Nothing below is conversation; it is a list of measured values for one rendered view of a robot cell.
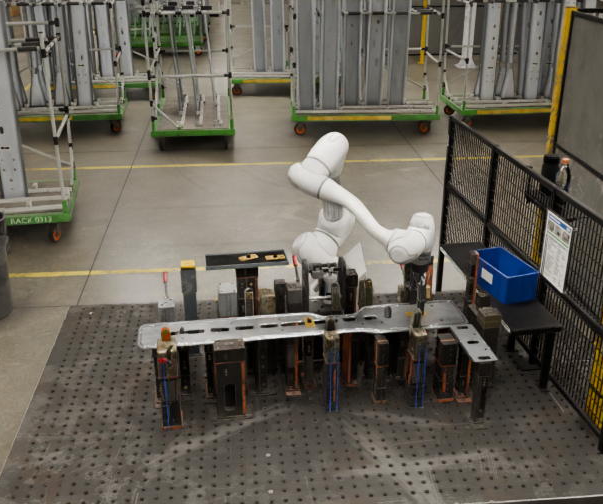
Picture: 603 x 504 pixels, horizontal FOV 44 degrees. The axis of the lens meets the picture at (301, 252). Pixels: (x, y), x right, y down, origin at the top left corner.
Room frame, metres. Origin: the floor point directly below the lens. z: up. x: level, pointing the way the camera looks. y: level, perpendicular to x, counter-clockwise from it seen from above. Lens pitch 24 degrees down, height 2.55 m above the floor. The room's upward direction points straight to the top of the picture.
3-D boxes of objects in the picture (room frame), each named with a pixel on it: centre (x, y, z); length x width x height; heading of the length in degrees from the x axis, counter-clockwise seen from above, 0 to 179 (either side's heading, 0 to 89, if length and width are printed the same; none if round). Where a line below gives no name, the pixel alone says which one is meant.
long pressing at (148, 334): (2.77, -0.02, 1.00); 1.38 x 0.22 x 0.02; 99
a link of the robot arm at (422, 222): (2.85, -0.49, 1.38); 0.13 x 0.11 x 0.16; 149
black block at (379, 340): (2.66, -0.33, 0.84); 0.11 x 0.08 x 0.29; 9
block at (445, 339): (2.68, -0.60, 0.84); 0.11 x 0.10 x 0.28; 9
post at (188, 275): (3.03, 0.50, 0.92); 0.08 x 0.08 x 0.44; 9
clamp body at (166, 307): (2.85, 0.57, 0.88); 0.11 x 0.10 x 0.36; 9
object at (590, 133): (4.83, -1.91, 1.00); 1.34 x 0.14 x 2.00; 5
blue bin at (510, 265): (3.05, -0.90, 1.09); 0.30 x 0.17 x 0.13; 19
